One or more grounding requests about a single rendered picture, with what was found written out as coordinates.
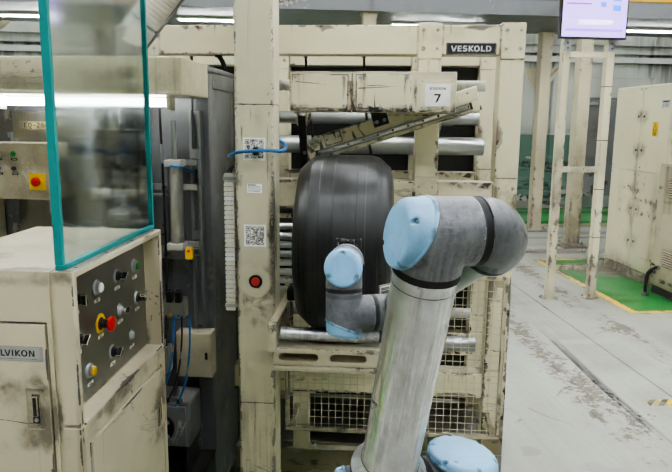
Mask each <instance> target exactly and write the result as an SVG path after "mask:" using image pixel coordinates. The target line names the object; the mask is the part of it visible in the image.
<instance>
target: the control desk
mask: <svg viewBox="0 0 672 472"><path fill-rule="evenodd" d="M164 342H165V340H164V312H163V285H162V257H161V230H160V229H151V230H149V231H147V232H145V233H142V234H140V235H138V236H136V237H134V238H132V239H130V240H127V241H125V242H123V243H121V244H119V245H117V246H114V247H112V248H110V249H108V250H106V251H104V252H102V253H99V254H97V255H95V256H93V257H91V258H89V259H87V260H84V261H82V262H80V263H78V264H76V265H74V266H72V267H69V268H67V269H65V270H55V260H54V244H53V229H52V227H34V228H31V229H27V230H24V231H21V232H17V233H14V234H11V235H7V236H4V237H1V238H0V472H169V461H168V433H167V405H166V377H165V350H164V344H163V343H164Z"/></svg>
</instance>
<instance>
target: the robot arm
mask: <svg viewBox="0 0 672 472"><path fill-rule="evenodd" d="M383 240H384V245H383V251H384V256H385V259H386V262H387V263H388V265H389V266H390V267H392V268H391V269H392V277H391V283H390V289H389V293H385V294H367V295H362V271H363V266H364V265H365V260H364V258H363V254H362V252H361V242H362V238H360V240H355V239H346V238H345V239H338V238H336V239H335V248H334V250H333V251H331V252H330V253H329V254H328V256H327V257H326V259H325V262H324V273H325V276H326V318H325V321H326V331H327V333H328V334H329V335H331V336H333V337H337V338H342V339H358V338H361V337H362V335H363V333H362V332H363V331H374V330H383V332H382V338H381V344H380V350H379V356H378V362H377V368H376V375H375V381H374V387H373V393H372V399H371V405H370V411H369V417H368V423H367V429H366V435H365V441H364V442H363V443H362V444H360V445H359V446H358V447H357V448H356V449H355V451H354V453H353V455H352V458H351V464H350V465H346V466H344V465H342V466H341V467H337V468H336V469H335V471H334V472H498V462H497V459H496V458H495V456H494V455H493V454H492V452H491V451H490V450H488V449H487V448H486V447H484V446H483V445H481V444H479V443H478V442H476V441H473V440H471V439H468V438H464V437H460V436H451V437H450V436H447V435H446V436H440V437H436V438H434V439H433V440H431V441H430V443H429V445H428V447H427V455H426V456H420V454H421V450H422V445H423V441H424V436H425V431H426V427H427V422H428V418H429V413H430V409H431V404H432V400H433V395H434V390H435V386H436V381H437V377H438V372H439V368H440V363H441V358H442V354H443V349H444V345H445V340H446V336H447V331H448V326H449V322H450V317H451V313H452V308H453V304H454V299H455V294H456V293H458V292H459V291H461V290H463V289H464V288H466V287H467V286H469V285H471V284H472V283H474V282H475V281H477V280H479V279H480V278H482V277H483V276H488V277H496V276H500V275H503V274H505V273H507V272H508V271H510V270H511V269H513V268H514V267H515V266H516V265H518V264H519V262H520V261H521V260H522V258H523V256H524V254H525V252H526V250H527V246H528V233H527V228H526V225H525V223H524V221H523V219H522V218H521V216H520V215H519V213H518V212H517V211H516V210H515V209H514V208H513V207H511V206H510V205H509V204H507V203H505V202H504V201H501V200H499V199H496V198H493V197H488V196H431V195H421V196H418V197H406V198H403V199H401V200H399V201H398V202H397V203H396V204H395V205H394V206H393V207H392V209H391V210H390V212H389V214H388V217H387V220H386V223H385V227H384V233H383ZM338 241H339V243H338ZM358 242H359V246H358Z"/></svg>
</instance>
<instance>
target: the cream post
mask: <svg viewBox="0 0 672 472"><path fill-rule="evenodd" d="M233 27H234V91H235V151H237V150H243V137H252V138H265V149H278V150H279V0H233ZM247 184H262V193H247ZM236 218H237V282H238V346H239V409H240V472H281V428H280V370H273V352H268V324H269V322H270V320H271V318H272V316H273V315H274V313H275V312H276V310H277V308H278V306H279V305H280V192H279V153H272V152H265V161H258V160H243V153H241V154H236ZM244 224H248V225H266V247H253V246H244ZM254 277H257V278H259V280H260V284H259V285H258V286H253V285H252V284H251V280H252V279H253V278H254Z"/></svg>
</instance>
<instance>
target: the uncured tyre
mask: <svg viewBox="0 0 672 472"><path fill-rule="evenodd" d="M393 206H394V182H393V176H392V170H391V167H390V166H389V165H388V164H387V163H385V162H384V161H383V160H382V159H381V158H380V157H376V156H373V155H324V154H323V155H319V156H315V157H313V158H312V159H311V160H310V161H309V162H307V163H306V164H305V165H304V166H303V167H302V168H301V171H300V174H299V177H298V182H297V188H296V195H295V202H294V211H293V223H292V279H293V291H294V300H295V306H296V310H297V313H298V314H299V315H300V316H301V317H302V318H303V319H304V320H305V321H306V322H307V323H308V324H309V325H310V326H313V327H316V328H326V321H325V318H326V276H325V273H324V262H325V259H326V257H327V256H328V254H329V253H330V252H331V251H333V250H334V248H335V239H336V238H338V239H345V238H346V239H355V240H360V238H362V242H361V252H362V254H363V258H364V260H365V265H364V266H363V271H362V295H367V294H379V285H383V284H388V283H391V277H392V269H391V268H392V267H390V266H389V265H388V263H387V262H386V259H385V256H384V251H383V245H384V240H383V233H384V227H385V223H386V220H387V217H388V214H389V212H390V210H391V209H392V207H393Z"/></svg>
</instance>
